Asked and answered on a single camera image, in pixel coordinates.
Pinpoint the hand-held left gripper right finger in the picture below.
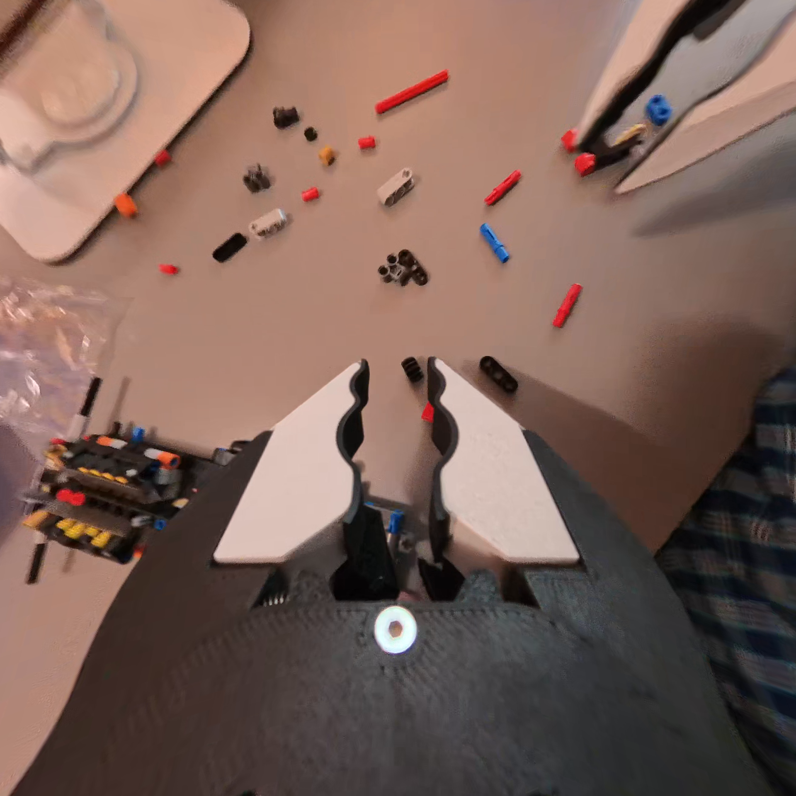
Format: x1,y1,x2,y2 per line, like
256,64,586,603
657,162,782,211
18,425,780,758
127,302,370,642
427,356,583,568

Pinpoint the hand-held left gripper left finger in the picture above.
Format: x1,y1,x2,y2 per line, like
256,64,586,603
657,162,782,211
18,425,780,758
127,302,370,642
211,358,371,570

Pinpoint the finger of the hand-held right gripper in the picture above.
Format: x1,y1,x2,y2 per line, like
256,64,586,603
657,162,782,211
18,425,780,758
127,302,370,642
612,0,796,195
569,0,747,153

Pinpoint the small black lego assembly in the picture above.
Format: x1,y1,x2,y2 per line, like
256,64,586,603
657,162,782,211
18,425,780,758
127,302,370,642
560,121,650,179

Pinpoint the short black lego beam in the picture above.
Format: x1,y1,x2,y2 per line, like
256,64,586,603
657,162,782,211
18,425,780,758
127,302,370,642
211,231,249,265
478,355,519,394

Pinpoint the long red lego pin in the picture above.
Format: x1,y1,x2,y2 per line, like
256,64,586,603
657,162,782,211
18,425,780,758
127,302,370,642
551,282,584,329
483,169,522,206

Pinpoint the large black lego chassis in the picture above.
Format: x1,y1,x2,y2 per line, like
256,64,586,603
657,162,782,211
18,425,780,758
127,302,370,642
22,376,250,585

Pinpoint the long red lego axle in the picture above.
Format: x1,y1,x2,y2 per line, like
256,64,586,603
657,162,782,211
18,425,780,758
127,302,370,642
375,70,450,115

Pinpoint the long blue lego pin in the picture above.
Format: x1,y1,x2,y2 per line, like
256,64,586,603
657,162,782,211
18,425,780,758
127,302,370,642
478,222,511,265

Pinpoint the black grey lego connector block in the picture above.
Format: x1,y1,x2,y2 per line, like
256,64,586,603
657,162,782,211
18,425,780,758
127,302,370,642
377,248,430,287

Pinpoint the light grey lego beam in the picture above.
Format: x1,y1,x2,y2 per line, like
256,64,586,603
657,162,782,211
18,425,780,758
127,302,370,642
248,208,289,241
376,166,417,208

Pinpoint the person in plaid shirt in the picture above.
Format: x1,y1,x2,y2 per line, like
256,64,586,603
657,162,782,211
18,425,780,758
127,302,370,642
652,366,796,796

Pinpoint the clear plastic bag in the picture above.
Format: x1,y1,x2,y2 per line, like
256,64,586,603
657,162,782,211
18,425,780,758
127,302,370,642
0,277,134,427

